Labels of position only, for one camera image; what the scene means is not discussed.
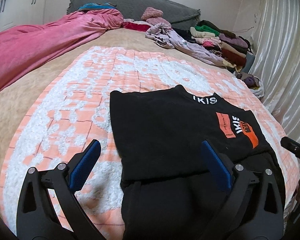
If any beige bed sheet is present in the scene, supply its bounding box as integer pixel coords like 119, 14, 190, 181
0, 27, 231, 160

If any pink velvet quilt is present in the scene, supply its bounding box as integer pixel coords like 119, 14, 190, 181
0, 9, 123, 91

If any red cloth near pillows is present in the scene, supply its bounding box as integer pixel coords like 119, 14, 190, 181
122, 22, 151, 32

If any pink fluffy pillow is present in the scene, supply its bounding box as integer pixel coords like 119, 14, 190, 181
141, 7, 171, 27

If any stack of folded clothes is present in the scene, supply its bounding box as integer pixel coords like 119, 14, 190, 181
173, 20, 255, 73

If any lilac crumpled garment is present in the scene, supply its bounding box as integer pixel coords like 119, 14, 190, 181
145, 23, 232, 67

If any blue cloth on quilt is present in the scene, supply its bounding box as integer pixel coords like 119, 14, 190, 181
77, 3, 116, 11

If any black printed sweater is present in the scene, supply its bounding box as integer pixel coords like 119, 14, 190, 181
110, 85, 286, 239

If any cream satin curtain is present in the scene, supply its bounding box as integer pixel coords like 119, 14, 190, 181
251, 0, 300, 143

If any bag of clothes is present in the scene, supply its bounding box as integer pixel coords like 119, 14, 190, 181
235, 72, 264, 99

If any orange white patterned blanket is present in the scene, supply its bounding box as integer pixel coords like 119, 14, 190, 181
0, 47, 299, 239

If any white wardrobe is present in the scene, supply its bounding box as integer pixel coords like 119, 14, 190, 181
0, 0, 46, 32

